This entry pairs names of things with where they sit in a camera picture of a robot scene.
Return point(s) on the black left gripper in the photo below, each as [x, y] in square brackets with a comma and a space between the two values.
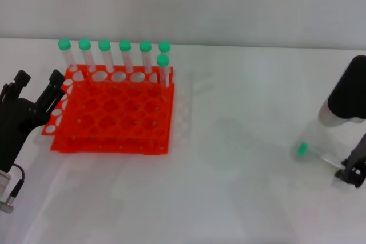
[15, 124]

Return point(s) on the orange test tube rack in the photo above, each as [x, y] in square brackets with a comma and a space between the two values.
[114, 118]

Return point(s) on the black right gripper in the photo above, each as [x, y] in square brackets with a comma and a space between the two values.
[362, 144]

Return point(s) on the green capped test tube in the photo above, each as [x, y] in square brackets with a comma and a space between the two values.
[125, 46]
[145, 47]
[85, 44]
[64, 44]
[104, 45]
[162, 60]
[165, 46]
[302, 149]

